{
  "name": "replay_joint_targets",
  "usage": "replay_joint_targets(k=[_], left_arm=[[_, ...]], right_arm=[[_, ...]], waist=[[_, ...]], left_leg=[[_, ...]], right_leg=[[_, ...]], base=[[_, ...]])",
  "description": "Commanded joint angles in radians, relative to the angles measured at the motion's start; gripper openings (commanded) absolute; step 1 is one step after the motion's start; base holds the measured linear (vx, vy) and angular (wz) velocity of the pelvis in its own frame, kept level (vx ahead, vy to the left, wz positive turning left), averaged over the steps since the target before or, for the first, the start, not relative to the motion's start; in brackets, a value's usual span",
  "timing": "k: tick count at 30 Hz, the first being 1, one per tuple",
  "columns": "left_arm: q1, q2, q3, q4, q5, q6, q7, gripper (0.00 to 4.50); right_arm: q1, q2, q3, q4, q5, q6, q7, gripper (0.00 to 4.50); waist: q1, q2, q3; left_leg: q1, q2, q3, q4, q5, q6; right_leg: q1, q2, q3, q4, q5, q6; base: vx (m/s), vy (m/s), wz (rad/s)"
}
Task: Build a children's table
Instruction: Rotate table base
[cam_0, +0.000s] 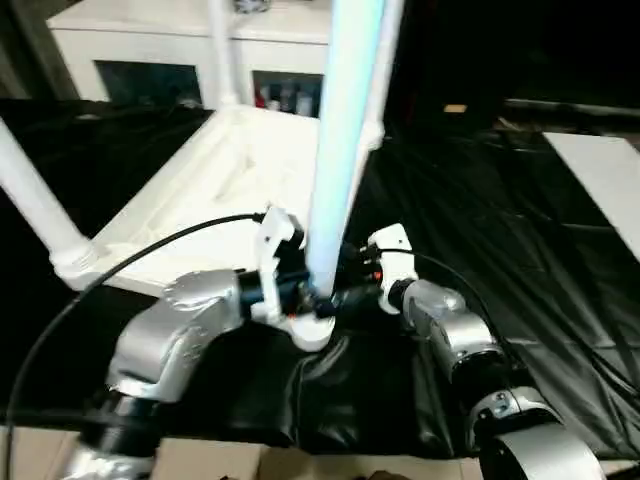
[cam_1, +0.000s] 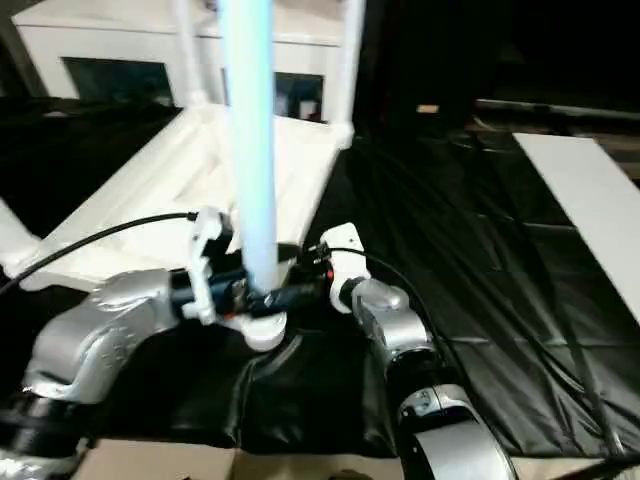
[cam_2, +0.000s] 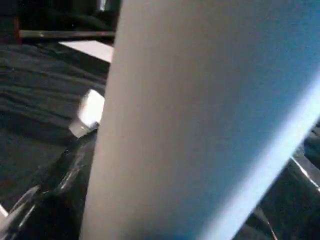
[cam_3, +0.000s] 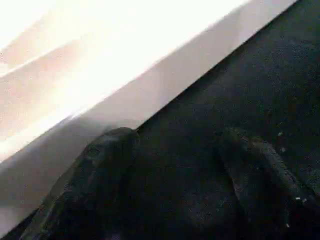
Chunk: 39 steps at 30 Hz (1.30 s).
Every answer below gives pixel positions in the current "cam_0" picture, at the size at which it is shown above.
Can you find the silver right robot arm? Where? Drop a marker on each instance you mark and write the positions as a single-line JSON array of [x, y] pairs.
[[450, 325]]

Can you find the black cabinet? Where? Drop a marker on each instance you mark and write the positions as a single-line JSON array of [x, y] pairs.
[[525, 50]]

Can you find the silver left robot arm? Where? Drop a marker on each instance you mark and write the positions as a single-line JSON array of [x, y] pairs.
[[175, 320]]

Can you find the small red white container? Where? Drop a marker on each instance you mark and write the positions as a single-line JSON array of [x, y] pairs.
[[260, 97]]

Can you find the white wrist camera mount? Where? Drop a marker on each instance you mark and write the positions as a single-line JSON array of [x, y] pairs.
[[395, 250], [272, 240]]

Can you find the white cabinet with glass doors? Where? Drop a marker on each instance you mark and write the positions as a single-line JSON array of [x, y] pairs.
[[150, 40]]

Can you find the small tan label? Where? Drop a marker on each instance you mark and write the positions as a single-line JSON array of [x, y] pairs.
[[455, 107]]

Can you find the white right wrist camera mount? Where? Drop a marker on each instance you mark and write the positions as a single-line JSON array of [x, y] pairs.
[[395, 250]]

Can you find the black object pile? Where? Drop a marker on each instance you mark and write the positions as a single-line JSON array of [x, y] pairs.
[[245, 4]]

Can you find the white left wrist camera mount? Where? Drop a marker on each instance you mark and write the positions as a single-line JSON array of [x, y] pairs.
[[272, 240]]

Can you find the white flat board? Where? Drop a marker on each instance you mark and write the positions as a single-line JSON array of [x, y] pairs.
[[600, 175]]

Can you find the white plastic table top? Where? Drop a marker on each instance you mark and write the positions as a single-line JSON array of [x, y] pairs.
[[225, 165]]

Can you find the grey curtain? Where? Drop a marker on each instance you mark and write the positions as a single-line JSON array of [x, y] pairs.
[[30, 45]]

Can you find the black mat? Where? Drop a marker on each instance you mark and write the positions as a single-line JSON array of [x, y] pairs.
[[500, 225]]

